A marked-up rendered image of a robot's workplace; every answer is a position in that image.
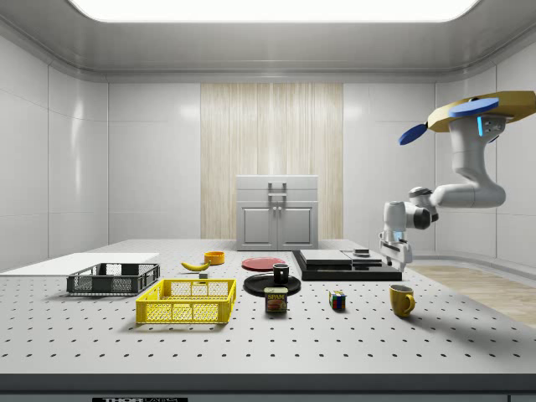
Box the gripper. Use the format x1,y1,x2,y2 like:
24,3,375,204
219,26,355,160
379,239,414,273

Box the yellow mug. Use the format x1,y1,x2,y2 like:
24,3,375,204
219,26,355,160
389,285,416,317

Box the black stove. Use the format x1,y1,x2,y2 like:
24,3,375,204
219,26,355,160
291,248,404,282

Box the white cabinet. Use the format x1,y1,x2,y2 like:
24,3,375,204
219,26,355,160
235,174,319,251

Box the flat-sided can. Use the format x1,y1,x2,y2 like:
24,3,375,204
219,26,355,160
264,286,289,314

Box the red plate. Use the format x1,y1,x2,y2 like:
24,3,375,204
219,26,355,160
241,256,286,272

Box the black plate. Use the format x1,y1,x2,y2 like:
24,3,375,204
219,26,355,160
243,273,302,296

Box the yellow basket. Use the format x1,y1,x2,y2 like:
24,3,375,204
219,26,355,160
135,278,238,325

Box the dark grey basket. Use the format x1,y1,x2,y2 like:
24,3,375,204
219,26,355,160
66,262,162,296

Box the white board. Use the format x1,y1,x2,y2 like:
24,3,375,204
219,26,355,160
0,252,161,276

